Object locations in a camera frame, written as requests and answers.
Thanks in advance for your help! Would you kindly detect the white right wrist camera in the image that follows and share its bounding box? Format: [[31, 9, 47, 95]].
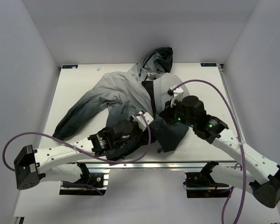
[[168, 85, 184, 108]]

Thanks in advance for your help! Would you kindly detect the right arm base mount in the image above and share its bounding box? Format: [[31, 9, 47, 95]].
[[183, 161, 231, 198]]

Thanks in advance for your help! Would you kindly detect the grey black gradient jacket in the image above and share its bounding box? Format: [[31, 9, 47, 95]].
[[53, 47, 189, 153]]

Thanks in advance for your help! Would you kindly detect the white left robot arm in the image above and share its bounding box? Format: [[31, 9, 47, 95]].
[[14, 115, 149, 190]]

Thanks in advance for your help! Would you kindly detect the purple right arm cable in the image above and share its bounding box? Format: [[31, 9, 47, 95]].
[[168, 79, 246, 224]]

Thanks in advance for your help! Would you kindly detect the blue left corner label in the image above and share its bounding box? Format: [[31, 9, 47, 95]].
[[62, 64, 78, 69]]

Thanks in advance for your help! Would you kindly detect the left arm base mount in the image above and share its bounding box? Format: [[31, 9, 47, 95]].
[[59, 163, 109, 196]]

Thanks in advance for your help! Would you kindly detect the blue right corner label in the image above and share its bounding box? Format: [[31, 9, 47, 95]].
[[200, 63, 217, 67]]

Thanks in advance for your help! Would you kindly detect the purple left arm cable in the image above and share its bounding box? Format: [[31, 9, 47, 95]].
[[2, 113, 152, 196]]

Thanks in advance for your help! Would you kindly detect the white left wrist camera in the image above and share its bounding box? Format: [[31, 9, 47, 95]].
[[132, 111, 154, 131]]

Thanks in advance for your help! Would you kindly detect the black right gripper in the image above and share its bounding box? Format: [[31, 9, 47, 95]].
[[159, 98, 196, 127]]

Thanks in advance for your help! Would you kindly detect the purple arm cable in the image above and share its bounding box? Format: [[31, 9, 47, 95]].
[[168, 79, 246, 224], [2, 113, 152, 196]]

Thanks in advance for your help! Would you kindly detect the blue corner label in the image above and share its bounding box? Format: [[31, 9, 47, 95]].
[[62, 64, 78, 69], [200, 63, 217, 67]]

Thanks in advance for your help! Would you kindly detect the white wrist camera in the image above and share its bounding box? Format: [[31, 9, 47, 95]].
[[132, 111, 154, 131], [168, 85, 184, 108]]

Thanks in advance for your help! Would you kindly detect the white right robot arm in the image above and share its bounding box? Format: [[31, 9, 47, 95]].
[[160, 96, 280, 208]]

